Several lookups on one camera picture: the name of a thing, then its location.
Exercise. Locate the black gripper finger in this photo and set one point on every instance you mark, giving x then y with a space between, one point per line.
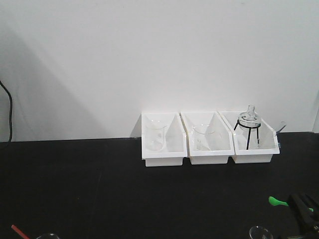
310 202
304 216

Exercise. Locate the green plastic spoon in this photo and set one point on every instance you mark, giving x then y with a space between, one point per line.
275 202

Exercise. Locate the red plastic spoon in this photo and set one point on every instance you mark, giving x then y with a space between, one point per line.
19 232

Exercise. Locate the glass beaker bottom right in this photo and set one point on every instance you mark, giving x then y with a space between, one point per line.
259 232

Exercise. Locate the clear glass tube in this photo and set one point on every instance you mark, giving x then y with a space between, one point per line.
280 127

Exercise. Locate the right white plastic bin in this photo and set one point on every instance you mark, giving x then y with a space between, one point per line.
255 154

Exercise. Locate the white plastic bin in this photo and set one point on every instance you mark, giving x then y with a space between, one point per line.
255 154
175 146
222 145

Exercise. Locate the glass flask on stand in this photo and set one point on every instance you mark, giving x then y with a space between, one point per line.
249 117

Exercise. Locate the middle white plastic bin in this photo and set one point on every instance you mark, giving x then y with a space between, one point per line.
222 145

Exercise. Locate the wide clear glass beaker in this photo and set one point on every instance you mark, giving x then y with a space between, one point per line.
203 136

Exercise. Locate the left white plastic bin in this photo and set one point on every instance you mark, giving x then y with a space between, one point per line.
175 146

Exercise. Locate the tall clear glass beaker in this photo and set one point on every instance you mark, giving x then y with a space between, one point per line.
155 130

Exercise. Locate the glass beaker bottom left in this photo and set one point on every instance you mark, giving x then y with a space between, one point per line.
48 236

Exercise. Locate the black wire tripod stand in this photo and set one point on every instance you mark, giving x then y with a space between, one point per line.
250 129

